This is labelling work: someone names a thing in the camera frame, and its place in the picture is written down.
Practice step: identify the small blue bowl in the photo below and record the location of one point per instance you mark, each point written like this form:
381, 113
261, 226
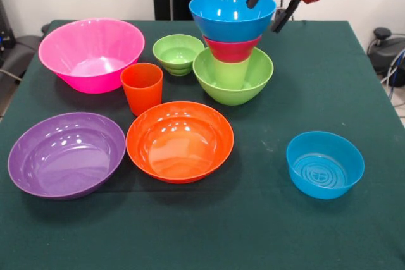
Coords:
326, 172

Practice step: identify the light green cup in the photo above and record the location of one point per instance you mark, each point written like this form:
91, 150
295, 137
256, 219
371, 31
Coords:
231, 75

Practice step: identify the orange cup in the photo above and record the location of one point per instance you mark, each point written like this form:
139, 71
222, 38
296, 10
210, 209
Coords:
142, 93

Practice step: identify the wide purple bowl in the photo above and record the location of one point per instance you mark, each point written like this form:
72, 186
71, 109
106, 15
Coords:
66, 162

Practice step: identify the large blue bowl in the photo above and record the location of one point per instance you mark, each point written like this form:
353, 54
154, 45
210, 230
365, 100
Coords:
231, 26

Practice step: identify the small green bowl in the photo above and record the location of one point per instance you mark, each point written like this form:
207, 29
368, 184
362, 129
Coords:
177, 52

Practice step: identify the dark green tablecloth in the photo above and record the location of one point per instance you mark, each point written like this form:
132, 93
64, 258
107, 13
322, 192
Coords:
202, 235

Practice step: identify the large pink bowl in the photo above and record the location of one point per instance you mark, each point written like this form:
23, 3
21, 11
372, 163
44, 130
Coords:
91, 61

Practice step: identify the medium green bowl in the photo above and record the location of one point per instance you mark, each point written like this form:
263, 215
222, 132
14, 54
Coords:
231, 96

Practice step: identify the wide orange bowl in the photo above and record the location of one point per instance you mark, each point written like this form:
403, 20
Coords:
180, 150

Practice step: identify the black computer tower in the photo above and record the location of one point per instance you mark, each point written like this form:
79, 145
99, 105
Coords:
6, 29

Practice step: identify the small crimson bowl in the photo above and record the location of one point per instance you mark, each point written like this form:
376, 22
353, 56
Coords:
231, 52

